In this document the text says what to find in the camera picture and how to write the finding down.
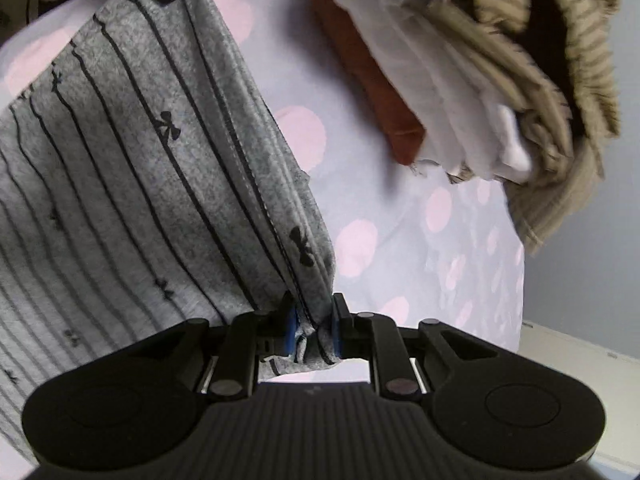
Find grey striped pyjama pants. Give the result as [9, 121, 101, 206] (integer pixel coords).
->
[1, 0, 336, 458]

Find polka dot bed sheet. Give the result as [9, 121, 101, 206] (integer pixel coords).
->
[0, 0, 526, 480]

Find rust brown folded garment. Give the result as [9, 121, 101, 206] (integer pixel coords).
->
[311, 0, 426, 166]

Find white folded garment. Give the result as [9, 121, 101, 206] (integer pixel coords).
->
[334, 0, 533, 183]

